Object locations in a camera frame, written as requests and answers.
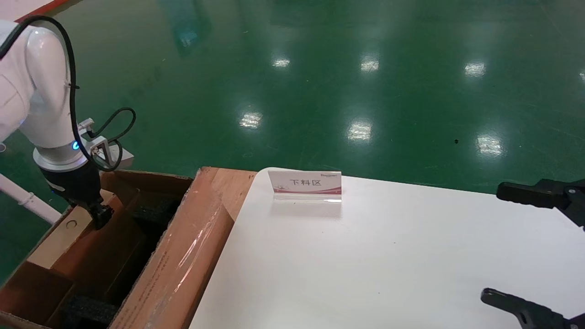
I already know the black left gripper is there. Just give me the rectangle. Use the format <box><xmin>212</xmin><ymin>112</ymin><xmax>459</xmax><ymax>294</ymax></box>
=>
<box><xmin>39</xmin><ymin>160</ymin><xmax>114</xmax><ymax>230</ymax></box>

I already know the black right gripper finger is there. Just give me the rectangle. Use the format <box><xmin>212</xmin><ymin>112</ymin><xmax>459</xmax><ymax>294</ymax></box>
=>
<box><xmin>480</xmin><ymin>288</ymin><xmax>585</xmax><ymax>329</ymax></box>
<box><xmin>496</xmin><ymin>178</ymin><xmax>585</xmax><ymax>227</ymax></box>

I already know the small cardboard box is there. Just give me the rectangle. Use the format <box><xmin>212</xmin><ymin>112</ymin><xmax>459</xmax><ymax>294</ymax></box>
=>
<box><xmin>27</xmin><ymin>190</ymin><xmax>148</xmax><ymax>302</ymax></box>

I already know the large cardboard box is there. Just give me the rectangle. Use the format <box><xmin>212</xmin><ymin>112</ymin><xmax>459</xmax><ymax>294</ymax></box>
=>
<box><xmin>0</xmin><ymin>167</ymin><xmax>257</xmax><ymax>329</ymax></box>

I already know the black foam block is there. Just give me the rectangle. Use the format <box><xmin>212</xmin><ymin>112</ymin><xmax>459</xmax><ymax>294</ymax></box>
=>
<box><xmin>130</xmin><ymin>192</ymin><xmax>181</xmax><ymax>222</ymax></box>
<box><xmin>60</xmin><ymin>295</ymin><xmax>120</xmax><ymax>329</ymax></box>

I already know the white pipe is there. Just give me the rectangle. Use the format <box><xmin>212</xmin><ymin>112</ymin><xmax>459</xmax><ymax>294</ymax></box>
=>
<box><xmin>0</xmin><ymin>175</ymin><xmax>63</xmax><ymax>225</ymax></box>

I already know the clear acrylic sign stand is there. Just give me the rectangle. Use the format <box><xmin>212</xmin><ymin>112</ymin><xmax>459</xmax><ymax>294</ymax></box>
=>
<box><xmin>268</xmin><ymin>170</ymin><xmax>343</xmax><ymax>204</ymax></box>

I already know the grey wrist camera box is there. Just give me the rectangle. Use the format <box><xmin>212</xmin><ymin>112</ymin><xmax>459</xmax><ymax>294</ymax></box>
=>
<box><xmin>93</xmin><ymin>137</ymin><xmax>135</xmax><ymax>171</ymax></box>

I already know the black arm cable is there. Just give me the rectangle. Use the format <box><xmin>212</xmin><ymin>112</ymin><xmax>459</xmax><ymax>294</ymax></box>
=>
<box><xmin>0</xmin><ymin>15</ymin><xmax>137</xmax><ymax>172</ymax></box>

